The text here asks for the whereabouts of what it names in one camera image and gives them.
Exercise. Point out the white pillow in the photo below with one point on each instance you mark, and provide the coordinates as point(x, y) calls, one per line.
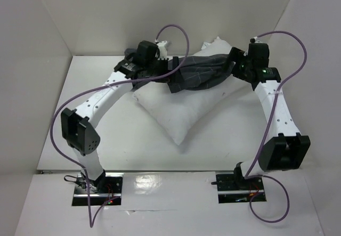
point(178, 112)

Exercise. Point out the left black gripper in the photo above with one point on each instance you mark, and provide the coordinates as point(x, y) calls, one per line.
point(176, 77)

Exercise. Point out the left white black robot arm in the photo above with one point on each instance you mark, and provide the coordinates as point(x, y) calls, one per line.
point(79, 125)

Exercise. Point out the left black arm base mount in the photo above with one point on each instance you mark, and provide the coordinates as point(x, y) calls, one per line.
point(109, 191)

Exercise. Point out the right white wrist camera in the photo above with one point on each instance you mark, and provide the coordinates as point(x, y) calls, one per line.
point(255, 40)

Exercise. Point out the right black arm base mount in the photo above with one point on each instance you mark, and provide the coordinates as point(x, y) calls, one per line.
point(229, 190)

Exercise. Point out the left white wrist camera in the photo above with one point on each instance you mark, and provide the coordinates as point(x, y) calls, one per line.
point(162, 53)

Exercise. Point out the dark grey checked pillowcase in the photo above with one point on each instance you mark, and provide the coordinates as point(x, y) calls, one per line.
point(199, 72)

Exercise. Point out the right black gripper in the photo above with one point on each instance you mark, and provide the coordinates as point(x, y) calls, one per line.
point(234, 59)

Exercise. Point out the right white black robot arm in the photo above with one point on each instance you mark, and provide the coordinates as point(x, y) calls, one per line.
point(283, 147)

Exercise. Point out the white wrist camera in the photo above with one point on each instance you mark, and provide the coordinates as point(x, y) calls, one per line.
point(255, 40)
point(162, 53)

